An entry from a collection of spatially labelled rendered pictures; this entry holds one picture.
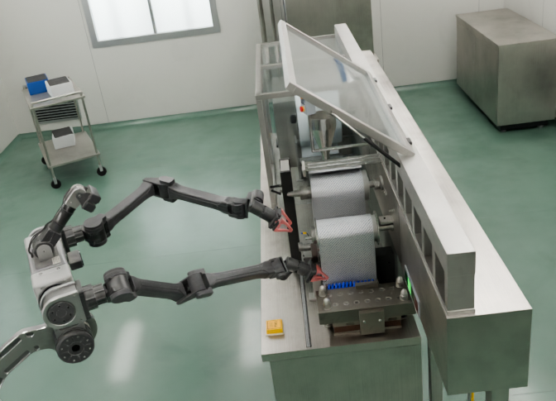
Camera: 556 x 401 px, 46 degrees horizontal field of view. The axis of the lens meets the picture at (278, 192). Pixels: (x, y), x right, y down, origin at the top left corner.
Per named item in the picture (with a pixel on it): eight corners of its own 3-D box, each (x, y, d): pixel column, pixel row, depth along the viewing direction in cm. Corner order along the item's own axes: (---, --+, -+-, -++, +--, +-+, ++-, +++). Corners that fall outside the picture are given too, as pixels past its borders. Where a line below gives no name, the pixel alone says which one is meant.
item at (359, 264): (323, 288, 286) (319, 251, 278) (376, 281, 285) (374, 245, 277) (323, 288, 285) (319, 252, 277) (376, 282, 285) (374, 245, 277)
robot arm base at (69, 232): (64, 246, 270) (56, 221, 264) (83, 241, 272) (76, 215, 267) (67, 255, 262) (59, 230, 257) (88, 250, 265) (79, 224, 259)
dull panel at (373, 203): (342, 125, 492) (339, 94, 481) (347, 124, 491) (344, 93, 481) (399, 298, 291) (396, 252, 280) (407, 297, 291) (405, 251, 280)
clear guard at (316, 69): (283, 26, 328) (284, 25, 327) (365, 74, 340) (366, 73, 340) (292, 87, 233) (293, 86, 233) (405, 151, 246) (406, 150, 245)
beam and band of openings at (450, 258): (336, 54, 468) (333, 22, 458) (347, 53, 468) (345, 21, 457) (447, 316, 191) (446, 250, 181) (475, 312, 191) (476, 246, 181)
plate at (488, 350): (336, 94, 482) (333, 54, 469) (373, 89, 481) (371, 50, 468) (441, 396, 204) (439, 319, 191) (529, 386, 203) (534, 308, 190)
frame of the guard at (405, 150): (272, 31, 333) (280, 18, 330) (362, 83, 346) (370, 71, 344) (278, 100, 231) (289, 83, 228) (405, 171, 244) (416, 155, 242)
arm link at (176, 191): (160, 201, 291) (155, 180, 285) (167, 193, 295) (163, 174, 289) (242, 223, 273) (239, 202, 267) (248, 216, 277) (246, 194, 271)
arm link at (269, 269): (199, 294, 249) (189, 269, 253) (194, 301, 253) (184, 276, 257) (289, 274, 273) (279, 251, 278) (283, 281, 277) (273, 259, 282)
